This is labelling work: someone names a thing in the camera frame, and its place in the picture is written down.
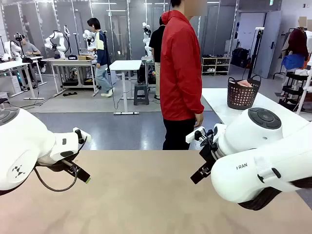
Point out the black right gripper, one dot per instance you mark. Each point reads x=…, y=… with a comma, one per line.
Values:
x=209, y=153

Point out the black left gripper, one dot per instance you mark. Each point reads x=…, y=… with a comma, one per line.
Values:
x=56, y=165

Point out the pink towel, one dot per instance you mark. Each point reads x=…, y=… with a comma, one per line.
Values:
x=245, y=83

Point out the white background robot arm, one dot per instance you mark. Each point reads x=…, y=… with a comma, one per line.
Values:
x=11, y=50
x=147, y=39
x=89, y=37
x=56, y=41

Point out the person's right forearm red sleeve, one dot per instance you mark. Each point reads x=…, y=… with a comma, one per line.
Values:
x=198, y=97

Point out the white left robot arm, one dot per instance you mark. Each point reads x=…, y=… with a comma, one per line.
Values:
x=19, y=146

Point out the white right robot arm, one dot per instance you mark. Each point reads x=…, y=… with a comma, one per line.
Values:
x=263, y=158

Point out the person's right hand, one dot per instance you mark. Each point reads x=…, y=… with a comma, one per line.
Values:
x=199, y=120

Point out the white side table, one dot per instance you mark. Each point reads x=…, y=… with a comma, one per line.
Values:
x=219, y=104

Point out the dark brown laundry basket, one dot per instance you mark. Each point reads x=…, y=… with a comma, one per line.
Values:
x=242, y=97

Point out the grey plastic stool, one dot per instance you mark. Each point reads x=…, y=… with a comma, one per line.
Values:
x=141, y=93

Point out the person in red jacket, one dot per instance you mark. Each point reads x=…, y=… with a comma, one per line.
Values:
x=180, y=73

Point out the white shoe rack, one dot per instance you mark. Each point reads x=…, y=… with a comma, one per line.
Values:
x=215, y=65

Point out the black computer tower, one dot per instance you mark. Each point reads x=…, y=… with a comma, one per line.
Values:
x=143, y=75

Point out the man in navy cream jacket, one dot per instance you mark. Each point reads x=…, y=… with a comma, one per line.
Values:
x=101, y=61

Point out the cardboard box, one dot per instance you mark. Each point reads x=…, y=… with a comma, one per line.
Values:
x=85, y=57

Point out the black sign with white text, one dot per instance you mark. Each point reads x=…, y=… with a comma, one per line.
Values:
x=72, y=57

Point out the white standing desk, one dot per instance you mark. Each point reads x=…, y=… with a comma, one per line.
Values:
x=125, y=65

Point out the black suitcase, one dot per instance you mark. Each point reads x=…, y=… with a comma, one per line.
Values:
x=240, y=57

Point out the black utility cart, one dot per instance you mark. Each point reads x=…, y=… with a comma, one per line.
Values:
x=293, y=90

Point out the man in black t-shirt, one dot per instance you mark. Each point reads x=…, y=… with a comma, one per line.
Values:
x=156, y=48

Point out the seated person with headset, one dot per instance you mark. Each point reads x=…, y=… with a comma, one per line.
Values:
x=30, y=50

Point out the black tripod stand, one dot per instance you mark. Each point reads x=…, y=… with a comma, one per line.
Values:
x=254, y=53

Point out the person in maroon top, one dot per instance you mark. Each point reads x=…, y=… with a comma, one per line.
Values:
x=296, y=46

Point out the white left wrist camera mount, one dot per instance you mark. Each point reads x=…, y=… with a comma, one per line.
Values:
x=83, y=136

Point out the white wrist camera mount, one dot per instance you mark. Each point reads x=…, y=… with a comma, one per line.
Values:
x=193, y=136
x=83, y=136

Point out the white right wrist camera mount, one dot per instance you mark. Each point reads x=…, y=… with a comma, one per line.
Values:
x=193, y=136

